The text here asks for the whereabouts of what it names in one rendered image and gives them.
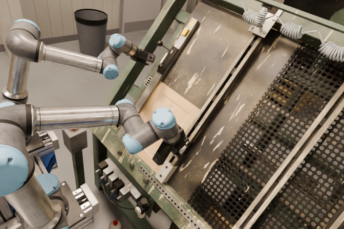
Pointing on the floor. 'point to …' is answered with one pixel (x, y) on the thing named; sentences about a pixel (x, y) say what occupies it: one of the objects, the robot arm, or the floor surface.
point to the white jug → (115, 225)
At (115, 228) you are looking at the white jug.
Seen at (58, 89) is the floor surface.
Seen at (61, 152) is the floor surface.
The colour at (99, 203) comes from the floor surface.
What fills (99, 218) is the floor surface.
